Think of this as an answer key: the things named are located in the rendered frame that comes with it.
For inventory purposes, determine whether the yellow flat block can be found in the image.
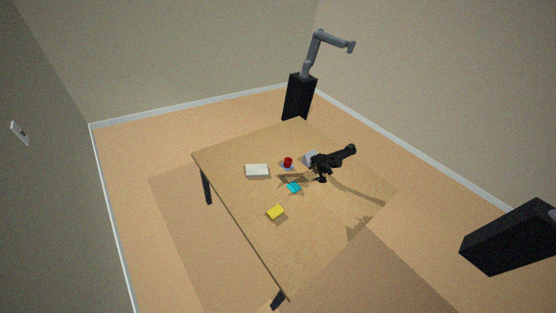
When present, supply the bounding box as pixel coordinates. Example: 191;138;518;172
266;204;285;221

